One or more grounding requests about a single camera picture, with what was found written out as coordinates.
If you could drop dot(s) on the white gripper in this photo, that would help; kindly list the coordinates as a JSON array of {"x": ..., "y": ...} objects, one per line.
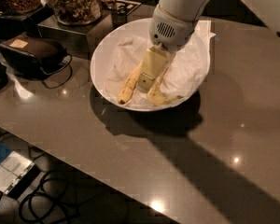
[{"x": 170, "y": 32}]

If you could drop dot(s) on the curved yellow banana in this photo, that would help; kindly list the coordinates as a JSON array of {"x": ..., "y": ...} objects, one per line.
[{"x": 156, "y": 96}]

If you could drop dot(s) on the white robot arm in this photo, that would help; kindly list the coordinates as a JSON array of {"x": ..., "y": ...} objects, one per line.
[{"x": 263, "y": 58}]

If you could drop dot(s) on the white paper napkin in bowl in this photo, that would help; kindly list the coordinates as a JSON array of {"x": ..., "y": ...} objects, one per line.
[{"x": 186, "y": 71}]

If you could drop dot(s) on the white bowl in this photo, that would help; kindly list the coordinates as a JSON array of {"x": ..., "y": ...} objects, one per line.
[{"x": 102, "y": 58}]

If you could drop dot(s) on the long yellow banana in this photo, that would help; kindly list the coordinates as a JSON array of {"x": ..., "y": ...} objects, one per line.
[{"x": 126, "y": 90}]

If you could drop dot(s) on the dark metal stand block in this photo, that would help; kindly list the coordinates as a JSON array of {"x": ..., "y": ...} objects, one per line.
[{"x": 80, "y": 41}]

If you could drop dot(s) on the glass jar of granola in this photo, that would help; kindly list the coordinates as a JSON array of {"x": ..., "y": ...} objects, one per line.
[{"x": 76, "y": 12}]

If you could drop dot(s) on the black vr headset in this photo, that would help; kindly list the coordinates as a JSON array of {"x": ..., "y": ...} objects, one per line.
[{"x": 34, "y": 57}]

